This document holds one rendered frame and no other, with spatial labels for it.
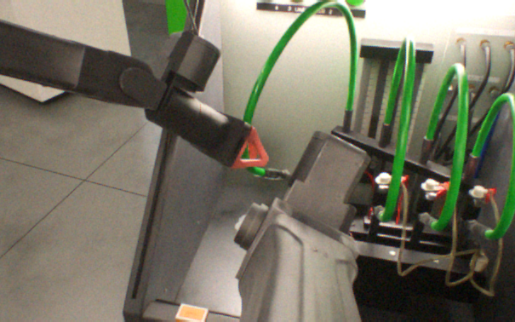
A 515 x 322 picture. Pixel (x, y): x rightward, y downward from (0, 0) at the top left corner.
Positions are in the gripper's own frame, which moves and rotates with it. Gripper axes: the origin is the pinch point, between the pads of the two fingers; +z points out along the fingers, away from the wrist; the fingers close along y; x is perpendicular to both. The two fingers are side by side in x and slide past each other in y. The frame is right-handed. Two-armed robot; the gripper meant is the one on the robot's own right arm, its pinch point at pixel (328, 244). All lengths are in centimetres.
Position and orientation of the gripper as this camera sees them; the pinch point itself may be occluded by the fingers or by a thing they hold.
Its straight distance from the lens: 60.2
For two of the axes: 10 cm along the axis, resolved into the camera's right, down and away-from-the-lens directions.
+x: -8.8, -2.8, 3.8
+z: 3.3, 2.0, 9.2
